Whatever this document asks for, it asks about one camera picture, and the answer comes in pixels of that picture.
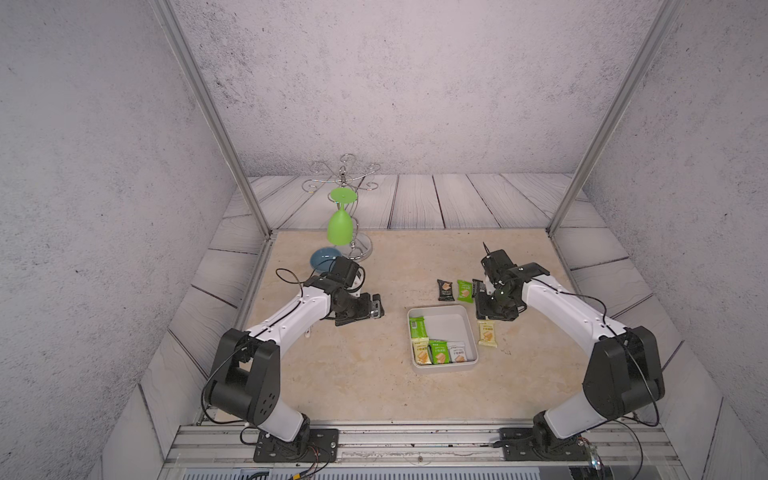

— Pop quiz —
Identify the beige cookie packet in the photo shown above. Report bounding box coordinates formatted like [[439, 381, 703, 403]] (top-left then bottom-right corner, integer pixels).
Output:
[[478, 320, 498, 348]]

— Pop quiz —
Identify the black cookie packet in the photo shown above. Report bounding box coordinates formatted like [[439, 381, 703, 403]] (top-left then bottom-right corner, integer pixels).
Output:
[[472, 279, 486, 298], [437, 279, 455, 302]]

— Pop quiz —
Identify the white cookie packet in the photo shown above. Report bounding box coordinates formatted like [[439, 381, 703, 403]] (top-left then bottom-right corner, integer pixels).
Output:
[[446, 341, 470, 363]]

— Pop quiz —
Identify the white plastic storage box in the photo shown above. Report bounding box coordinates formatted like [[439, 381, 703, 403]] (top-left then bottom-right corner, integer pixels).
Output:
[[407, 304, 479, 374]]

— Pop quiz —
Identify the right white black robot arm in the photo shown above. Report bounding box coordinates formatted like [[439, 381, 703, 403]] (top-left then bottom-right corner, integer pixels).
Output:
[[474, 249, 665, 457]]

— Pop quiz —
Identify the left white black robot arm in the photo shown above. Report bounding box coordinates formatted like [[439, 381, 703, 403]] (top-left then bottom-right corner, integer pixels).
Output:
[[201, 256, 384, 443]]

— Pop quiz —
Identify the blue ceramic bowl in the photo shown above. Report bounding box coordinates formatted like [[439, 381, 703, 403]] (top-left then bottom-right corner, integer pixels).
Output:
[[310, 247, 341, 273]]

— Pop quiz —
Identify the tall green cookie packet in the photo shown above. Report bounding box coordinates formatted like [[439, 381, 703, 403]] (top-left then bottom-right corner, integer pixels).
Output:
[[409, 317, 428, 341]]

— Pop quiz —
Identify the green cookie packet front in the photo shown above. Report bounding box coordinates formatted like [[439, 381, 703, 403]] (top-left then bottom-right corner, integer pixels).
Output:
[[429, 339, 451, 365]]

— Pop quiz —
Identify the green plastic wine glass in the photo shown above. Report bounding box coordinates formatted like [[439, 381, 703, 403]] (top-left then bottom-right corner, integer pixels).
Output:
[[327, 187, 357, 246]]

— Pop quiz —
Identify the yellow cookie packet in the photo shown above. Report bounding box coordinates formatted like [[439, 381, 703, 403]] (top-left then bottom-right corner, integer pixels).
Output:
[[412, 338, 432, 366]]

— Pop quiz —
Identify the silver wire glass rack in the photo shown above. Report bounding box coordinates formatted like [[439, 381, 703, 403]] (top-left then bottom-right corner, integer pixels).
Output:
[[302, 153, 381, 262]]

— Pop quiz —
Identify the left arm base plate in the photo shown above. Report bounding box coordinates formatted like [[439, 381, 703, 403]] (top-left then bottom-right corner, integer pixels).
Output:
[[253, 428, 339, 465]]

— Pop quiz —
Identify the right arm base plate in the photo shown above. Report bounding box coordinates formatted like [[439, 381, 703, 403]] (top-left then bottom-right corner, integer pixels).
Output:
[[491, 426, 590, 462]]

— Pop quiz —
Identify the aluminium front rail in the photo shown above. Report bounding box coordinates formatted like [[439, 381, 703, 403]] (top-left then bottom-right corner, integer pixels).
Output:
[[159, 420, 689, 479]]

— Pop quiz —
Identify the left aluminium frame post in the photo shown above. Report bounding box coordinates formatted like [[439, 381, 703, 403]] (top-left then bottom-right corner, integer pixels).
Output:
[[150, 0, 272, 237]]

